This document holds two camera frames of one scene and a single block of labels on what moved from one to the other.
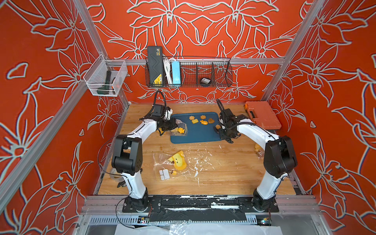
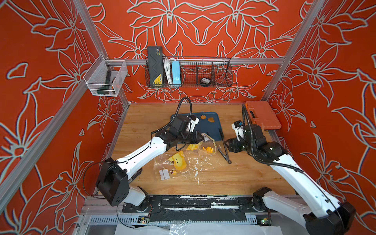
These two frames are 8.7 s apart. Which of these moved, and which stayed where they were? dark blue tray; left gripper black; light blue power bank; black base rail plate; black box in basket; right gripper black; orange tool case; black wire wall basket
Moved: left gripper black; right gripper black
Stayed: black box in basket; light blue power bank; orange tool case; dark blue tray; black base rail plate; black wire wall basket
